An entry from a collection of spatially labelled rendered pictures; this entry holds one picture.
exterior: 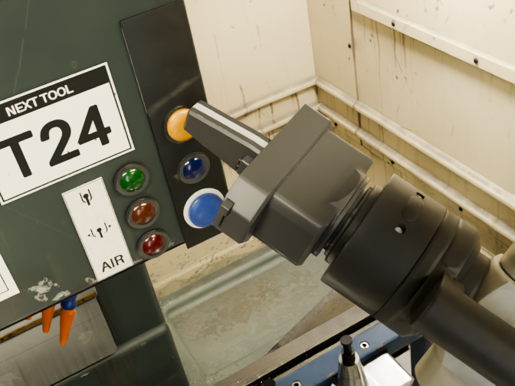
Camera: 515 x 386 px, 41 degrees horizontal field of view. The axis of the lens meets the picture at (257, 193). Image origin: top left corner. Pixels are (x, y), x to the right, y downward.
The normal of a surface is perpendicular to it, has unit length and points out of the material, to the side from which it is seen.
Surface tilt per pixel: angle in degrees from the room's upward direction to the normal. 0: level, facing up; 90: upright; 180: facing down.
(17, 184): 90
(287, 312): 0
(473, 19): 90
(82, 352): 90
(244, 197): 52
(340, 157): 30
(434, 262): 42
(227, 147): 90
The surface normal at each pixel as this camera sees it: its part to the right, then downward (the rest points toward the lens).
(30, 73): 0.48, 0.47
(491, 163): -0.86, 0.40
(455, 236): 0.26, -0.58
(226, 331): -0.16, -0.79
